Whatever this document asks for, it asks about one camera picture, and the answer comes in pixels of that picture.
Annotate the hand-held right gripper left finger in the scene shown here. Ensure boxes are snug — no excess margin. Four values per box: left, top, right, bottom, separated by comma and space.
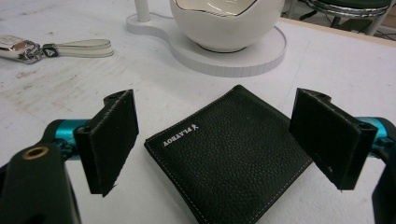
43, 89, 140, 198

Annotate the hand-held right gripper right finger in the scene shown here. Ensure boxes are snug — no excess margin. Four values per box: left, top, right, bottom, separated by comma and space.
289, 88, 396, 191

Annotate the black leather wallet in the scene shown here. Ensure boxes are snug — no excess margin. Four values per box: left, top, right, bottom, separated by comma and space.
144, 84, 313, 224

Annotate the chair with chrome rim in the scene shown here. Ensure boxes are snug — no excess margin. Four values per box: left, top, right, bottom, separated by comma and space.
288, 0, 396, 36

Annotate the white stand base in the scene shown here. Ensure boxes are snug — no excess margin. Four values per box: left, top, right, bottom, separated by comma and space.
126, 0, 288, 78

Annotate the white ceramic bowl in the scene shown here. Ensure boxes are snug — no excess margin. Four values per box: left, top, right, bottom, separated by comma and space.
169, 0, 286, 53

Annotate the silver car key with strap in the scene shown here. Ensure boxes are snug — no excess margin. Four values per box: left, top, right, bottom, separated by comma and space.
0, 35, 115, 65

